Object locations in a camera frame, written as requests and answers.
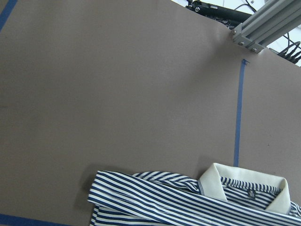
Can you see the aluminium frame post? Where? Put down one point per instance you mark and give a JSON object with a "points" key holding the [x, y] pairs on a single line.
{"points": [[270, 22]]}

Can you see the navy white striped polo shirt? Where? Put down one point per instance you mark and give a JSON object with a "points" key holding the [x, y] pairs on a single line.
{"points": [[222, 196]]}

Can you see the black clamp tool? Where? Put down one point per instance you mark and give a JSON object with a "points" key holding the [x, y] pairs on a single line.
{"points": [[229, 17]]}

